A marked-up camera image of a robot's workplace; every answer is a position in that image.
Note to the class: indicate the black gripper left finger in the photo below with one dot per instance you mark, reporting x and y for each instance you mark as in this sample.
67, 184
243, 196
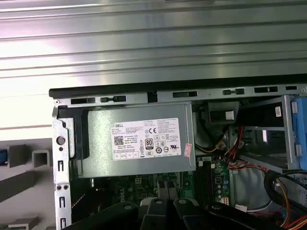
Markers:
156, 213

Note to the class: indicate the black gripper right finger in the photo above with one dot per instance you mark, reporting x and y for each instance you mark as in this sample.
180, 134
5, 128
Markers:
184, 210

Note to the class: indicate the hard disk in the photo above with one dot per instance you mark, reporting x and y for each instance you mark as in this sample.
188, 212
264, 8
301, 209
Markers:
3, 157

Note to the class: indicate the black RAM slot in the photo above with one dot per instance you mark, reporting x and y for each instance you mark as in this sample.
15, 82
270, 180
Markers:
212, 187
204, 187
208, 187
199, 187

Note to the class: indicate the green motherboard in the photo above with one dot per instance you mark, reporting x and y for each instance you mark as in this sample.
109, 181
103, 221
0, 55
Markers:
134, 187

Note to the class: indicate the grey power supply unit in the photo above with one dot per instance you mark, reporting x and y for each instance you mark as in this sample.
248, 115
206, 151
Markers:
100, 143

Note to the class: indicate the black open PC case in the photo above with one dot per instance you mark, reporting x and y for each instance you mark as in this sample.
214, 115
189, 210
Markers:
62, 134

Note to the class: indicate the metal optical drive cage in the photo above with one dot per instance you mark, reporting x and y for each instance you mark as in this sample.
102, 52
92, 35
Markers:
286, 119

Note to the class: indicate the blue plastic drive latch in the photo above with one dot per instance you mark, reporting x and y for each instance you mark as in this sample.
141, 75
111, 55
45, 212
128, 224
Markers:
298, 124

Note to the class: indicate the grey parts rack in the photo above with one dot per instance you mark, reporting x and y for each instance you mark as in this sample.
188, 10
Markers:
19, 153

